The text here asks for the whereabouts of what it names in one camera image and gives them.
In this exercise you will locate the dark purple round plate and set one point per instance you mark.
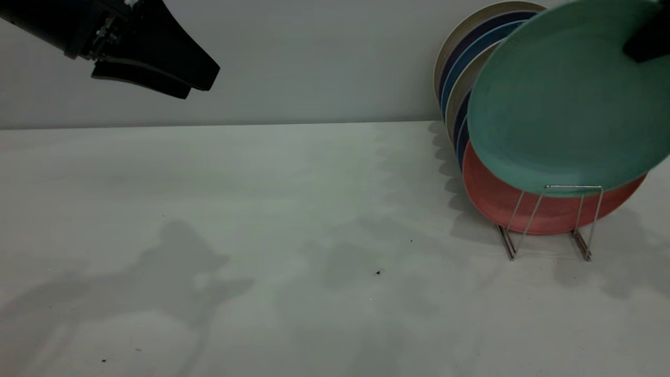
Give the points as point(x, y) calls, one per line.
point(460, 118)

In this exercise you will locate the grey beige round plate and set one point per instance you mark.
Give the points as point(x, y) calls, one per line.
point(460, 89)

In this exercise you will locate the dark navy round plate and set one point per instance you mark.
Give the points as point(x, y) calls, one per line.
point(515, 17)

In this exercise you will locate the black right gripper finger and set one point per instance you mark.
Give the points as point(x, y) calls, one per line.
point(651, 39)

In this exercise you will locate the green round plate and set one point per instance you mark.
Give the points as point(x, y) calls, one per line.
point(555, 104)

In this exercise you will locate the pink round plate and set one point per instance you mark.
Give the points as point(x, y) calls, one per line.
point(497, 204)

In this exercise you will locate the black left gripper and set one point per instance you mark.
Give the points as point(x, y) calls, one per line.
point(57, 23)

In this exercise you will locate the teal blue round plate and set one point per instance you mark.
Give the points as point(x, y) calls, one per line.
point(484, 43)

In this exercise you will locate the large beige round plate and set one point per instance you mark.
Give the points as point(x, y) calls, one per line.
point(502, 7)

